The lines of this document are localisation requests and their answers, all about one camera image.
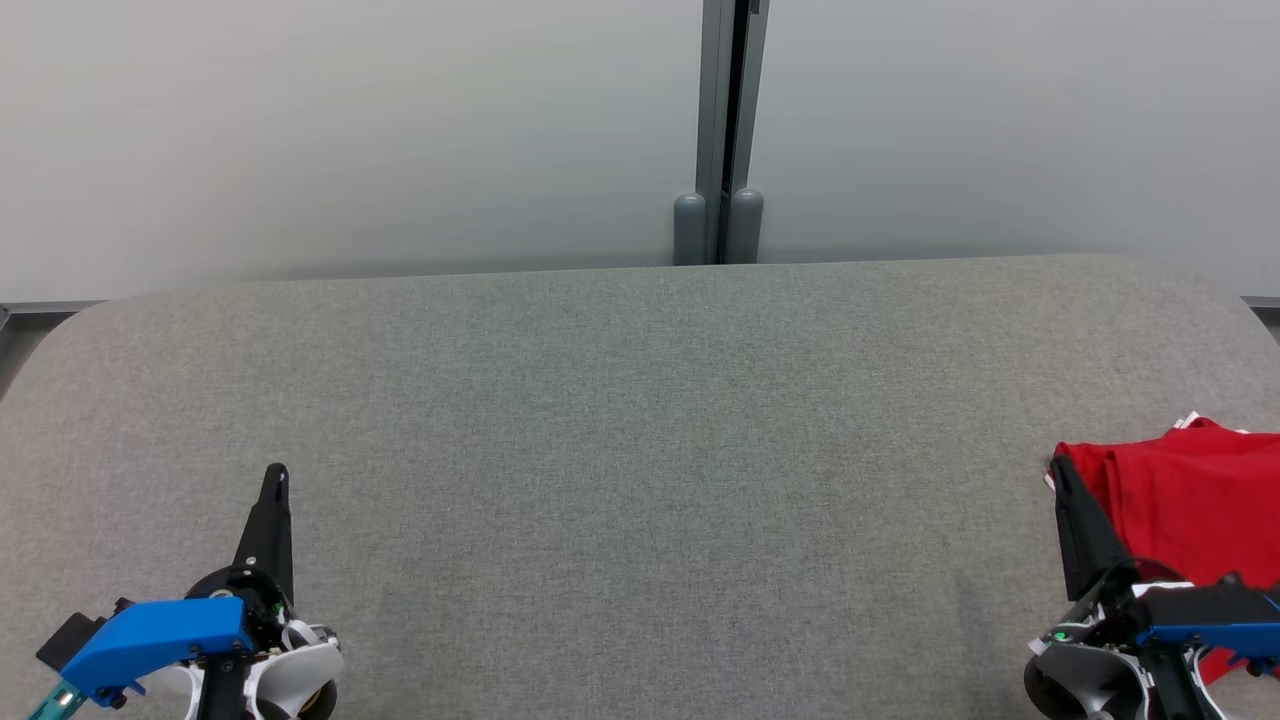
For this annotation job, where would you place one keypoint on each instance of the grey cylindrical post foot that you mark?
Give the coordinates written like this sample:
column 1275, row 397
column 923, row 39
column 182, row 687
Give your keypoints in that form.
column 748, row 228
column 689, row 230

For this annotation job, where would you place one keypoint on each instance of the red shorts with white trim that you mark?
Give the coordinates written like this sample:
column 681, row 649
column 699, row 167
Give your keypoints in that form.
column 1190, row 500

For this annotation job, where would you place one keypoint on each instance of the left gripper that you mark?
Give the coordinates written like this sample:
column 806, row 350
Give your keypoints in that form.
column 290, row 670

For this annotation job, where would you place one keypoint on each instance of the blue right wrist camera housing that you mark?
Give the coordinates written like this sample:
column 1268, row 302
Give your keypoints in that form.
column 1210, row 610

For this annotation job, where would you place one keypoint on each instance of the blue wrist camera housing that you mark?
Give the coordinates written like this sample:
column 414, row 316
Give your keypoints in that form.
column 150, row 635
column 1210, row 610

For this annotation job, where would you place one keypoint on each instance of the blue left wrist camera housing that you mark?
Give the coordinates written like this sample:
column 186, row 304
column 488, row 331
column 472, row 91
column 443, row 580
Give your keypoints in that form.
column 150, row 635

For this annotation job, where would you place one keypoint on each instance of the grey aluminium partition post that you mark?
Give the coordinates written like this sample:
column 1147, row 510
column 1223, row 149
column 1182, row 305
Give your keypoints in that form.
column 715, row 100

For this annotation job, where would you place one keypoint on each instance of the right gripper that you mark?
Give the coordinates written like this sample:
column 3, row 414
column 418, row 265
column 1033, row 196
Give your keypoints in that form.
column 1085, row 670

